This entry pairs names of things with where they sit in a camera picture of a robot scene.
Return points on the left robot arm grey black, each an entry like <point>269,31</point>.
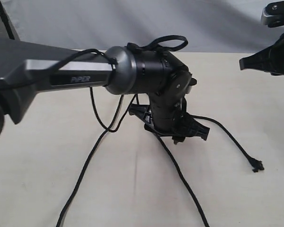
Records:
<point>28,69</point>

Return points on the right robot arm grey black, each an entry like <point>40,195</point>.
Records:
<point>270,59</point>

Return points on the black stand pole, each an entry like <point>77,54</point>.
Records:
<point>5,20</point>

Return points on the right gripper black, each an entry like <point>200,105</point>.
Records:
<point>261,60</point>

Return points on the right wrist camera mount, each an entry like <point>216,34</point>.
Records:
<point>273,14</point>

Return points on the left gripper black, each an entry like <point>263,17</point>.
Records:
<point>166,114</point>

